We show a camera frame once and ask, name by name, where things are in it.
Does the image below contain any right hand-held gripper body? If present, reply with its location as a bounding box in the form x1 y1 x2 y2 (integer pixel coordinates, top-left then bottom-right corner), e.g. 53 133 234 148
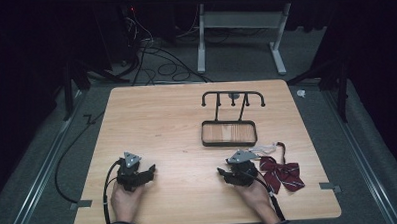
225 148 261 188

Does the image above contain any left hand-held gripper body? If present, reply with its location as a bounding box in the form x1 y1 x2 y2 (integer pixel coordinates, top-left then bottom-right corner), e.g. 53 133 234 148
115 151 149 193

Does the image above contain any dark red striped bow tie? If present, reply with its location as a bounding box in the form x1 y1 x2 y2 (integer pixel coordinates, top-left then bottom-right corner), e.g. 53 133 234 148
251 140 306 195

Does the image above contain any black metal rack with tray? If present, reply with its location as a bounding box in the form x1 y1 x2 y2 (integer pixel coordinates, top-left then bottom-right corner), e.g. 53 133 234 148
199 89 268 149

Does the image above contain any person's left hand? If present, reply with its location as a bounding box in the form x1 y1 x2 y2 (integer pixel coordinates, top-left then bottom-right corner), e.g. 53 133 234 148
109 179 147 224

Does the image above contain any person's right hand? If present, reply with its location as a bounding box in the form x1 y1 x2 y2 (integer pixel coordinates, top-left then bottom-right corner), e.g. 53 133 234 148
233 179 275 223

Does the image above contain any grey tape strip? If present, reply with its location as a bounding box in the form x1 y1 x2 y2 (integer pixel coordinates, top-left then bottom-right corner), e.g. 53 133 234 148
318 181 342 195
68 199 94 212

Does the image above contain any black tripod stand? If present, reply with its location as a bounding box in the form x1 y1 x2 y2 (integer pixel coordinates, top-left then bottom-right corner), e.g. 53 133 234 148
60 55 132 122
286 55 352 126

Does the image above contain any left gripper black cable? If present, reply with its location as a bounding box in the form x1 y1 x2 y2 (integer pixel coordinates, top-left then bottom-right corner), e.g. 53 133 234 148
100 159 125 224

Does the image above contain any black floor cable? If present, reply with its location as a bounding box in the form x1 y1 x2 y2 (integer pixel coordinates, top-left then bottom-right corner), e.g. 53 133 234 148
51 110 108 205

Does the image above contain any metal floor rail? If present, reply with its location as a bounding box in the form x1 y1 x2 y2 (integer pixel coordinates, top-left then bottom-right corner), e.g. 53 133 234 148
0 90 91 224
320 84 397 224

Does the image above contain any tangle of black floor cables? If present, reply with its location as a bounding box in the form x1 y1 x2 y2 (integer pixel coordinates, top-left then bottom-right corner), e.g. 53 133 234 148
117 5 213 87

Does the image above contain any white metal table frame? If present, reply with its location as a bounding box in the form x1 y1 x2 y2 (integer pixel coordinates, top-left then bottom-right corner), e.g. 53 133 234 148
195 1 295 79

